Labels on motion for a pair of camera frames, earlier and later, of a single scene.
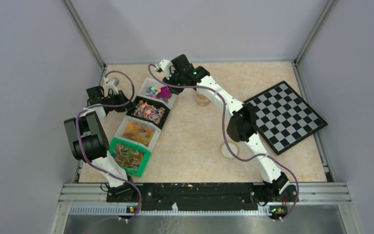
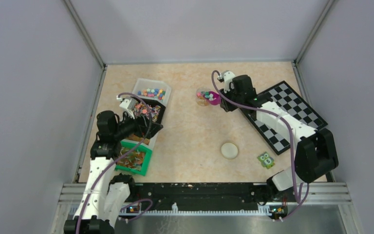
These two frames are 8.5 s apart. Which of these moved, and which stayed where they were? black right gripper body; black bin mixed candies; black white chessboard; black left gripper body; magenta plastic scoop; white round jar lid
Moved: black right gripper body; black left gripper body; magenta plastic scoop
Stayed: black white chessboard; black bin mixed candies; white round jar lid
